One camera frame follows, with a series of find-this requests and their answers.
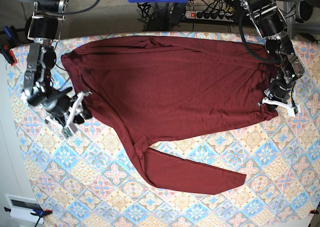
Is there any patterned tablecloth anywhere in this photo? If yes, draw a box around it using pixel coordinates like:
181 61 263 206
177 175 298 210
5 41 320 227

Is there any blue clamp upper left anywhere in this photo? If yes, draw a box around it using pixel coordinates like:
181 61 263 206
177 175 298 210
0 25 19 66

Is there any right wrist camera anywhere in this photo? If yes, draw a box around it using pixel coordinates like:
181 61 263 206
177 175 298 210
62 125 78 139

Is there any orange clamp right edge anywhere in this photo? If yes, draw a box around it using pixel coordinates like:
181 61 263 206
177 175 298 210
309 209 320 215

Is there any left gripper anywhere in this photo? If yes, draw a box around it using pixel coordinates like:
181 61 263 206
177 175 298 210
257 80 296 112

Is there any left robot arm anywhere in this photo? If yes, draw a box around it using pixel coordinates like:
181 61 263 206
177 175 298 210
238 0 305 117

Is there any blue clamp lower left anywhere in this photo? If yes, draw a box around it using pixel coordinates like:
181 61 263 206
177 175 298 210
4 207 53 227

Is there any white power strip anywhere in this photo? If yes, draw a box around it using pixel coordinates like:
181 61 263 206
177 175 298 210
184 10 233 22

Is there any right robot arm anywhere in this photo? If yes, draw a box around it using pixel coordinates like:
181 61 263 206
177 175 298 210
18 0 92 138

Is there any white floor vent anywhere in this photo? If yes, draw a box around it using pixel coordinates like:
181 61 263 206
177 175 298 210
5 194 42 224

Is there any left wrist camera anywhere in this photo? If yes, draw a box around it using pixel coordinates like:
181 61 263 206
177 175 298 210
287 104 301 118

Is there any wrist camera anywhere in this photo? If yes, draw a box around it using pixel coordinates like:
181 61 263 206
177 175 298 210
287 104 301 118
62 125 78 139

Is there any blue clamp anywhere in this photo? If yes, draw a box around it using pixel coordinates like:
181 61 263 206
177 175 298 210
0 25 19 66
4 207 53 227

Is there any maroon t-shirt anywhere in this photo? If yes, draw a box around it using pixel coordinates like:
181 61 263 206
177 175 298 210
61 36 278 195

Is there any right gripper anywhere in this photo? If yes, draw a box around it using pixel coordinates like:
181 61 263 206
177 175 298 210
44 89 93 129

